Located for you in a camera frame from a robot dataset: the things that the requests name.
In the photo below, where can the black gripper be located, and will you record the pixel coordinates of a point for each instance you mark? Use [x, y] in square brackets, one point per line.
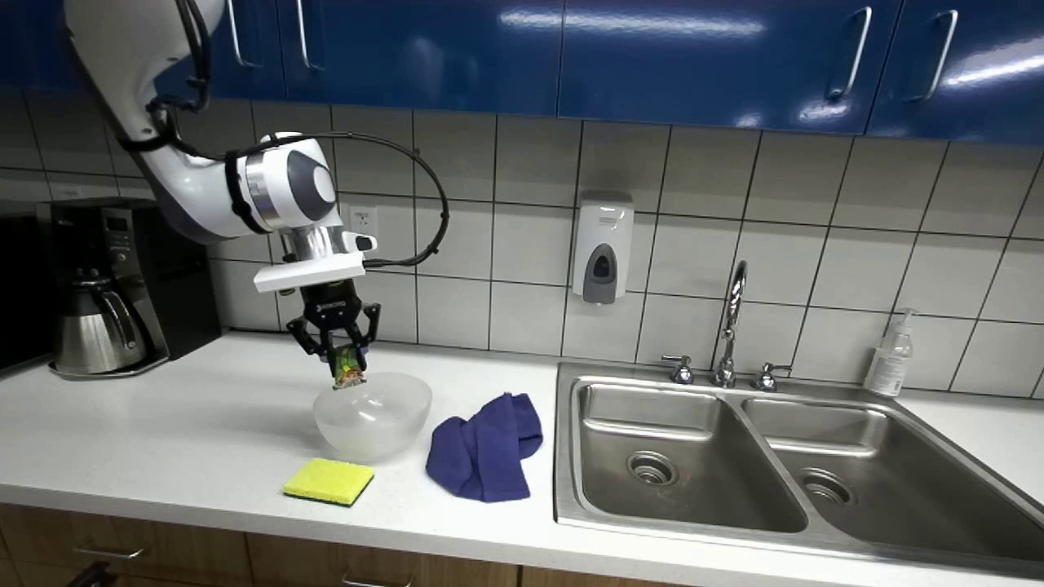
[334, 311]

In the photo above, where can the green packet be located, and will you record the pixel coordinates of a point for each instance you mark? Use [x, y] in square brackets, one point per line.
[352, 366]

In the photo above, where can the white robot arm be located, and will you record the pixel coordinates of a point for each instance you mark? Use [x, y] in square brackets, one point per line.
[197, 165]

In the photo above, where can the clear plastic bowl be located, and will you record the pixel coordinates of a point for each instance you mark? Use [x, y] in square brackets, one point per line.
[373, 417]

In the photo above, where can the yellow sponge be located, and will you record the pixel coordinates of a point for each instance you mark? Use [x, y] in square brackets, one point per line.
[328, 481]

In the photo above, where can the blue cloth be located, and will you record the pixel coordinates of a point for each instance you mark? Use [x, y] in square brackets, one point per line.
[485, 450]

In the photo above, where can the black coffee maker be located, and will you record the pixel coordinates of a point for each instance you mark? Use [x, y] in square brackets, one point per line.
[166, 281]

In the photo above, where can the wooden drawer front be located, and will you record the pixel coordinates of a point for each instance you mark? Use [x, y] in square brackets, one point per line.
[328, 564]
[166, 549]
[588, 579]

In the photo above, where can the steel coffee carafe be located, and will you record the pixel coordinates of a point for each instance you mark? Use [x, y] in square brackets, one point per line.
[97, 328]

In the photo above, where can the blue cabinet door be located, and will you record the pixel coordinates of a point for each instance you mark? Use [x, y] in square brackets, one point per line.
[424, 50]
[720, 66]
[246, 52]
[967, 75]

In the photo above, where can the black microwave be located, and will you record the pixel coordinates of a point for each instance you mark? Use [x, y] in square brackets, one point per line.
[20, 293]

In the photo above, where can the stainless steel double sink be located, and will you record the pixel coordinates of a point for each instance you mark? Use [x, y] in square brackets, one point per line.
[696, 476]

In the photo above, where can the chrome faucet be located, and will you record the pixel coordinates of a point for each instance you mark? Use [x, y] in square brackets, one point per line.
[728, 328]

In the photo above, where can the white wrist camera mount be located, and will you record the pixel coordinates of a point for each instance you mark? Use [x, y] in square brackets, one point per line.
[314, 264]

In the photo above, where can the white wall soap dispenser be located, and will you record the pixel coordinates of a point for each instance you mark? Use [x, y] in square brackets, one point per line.
[602, 244]

